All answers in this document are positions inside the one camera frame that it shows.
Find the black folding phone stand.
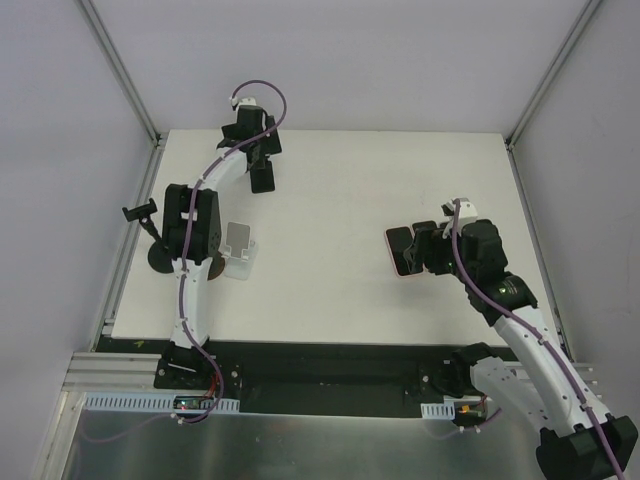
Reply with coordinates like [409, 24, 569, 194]
[249, 160, 276, 194]

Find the phone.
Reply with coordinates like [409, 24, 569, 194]
[411, 220, 438, 236]
[385, 226, 424, 277]

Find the white phone stand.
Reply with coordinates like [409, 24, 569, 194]
[222, 222, 258, 281]

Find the round brown-base phone stand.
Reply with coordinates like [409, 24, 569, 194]
[207, 256, 225, 281]

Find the black round-base clamp stand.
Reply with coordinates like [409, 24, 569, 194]
[122, 198, 176, 275]

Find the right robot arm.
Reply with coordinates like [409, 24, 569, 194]
[387, 220, 639, 479]

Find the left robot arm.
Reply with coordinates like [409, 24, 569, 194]
[155, 97, 282, 393]

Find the right controller board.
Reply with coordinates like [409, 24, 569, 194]
[420, 401, 487, 421]

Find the controller board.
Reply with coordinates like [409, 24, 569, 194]
[84, 392, 240, 415]
[420, 401, 487, 421]

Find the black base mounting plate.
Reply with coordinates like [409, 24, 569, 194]
[94, 337, 576, 416]

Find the left controller board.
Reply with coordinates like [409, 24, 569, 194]
[84, 392, 240, 415]

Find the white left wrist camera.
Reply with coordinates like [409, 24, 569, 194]
[229, 96, 260, 111]

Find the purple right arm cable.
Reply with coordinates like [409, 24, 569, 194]
[424, 198, 626, 480]

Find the aluminium frame post left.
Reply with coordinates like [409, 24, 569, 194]
[74, 0, 169, 149]

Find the aluminium frame post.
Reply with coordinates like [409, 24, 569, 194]
[74, 0, 169, 149]
[503, 0, 609, 151]

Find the aluminium frame post right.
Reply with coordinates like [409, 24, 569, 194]
[503, 0, 609, 151]

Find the aluminium front rail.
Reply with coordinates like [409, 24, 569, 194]
[63, 352, 604, 400]

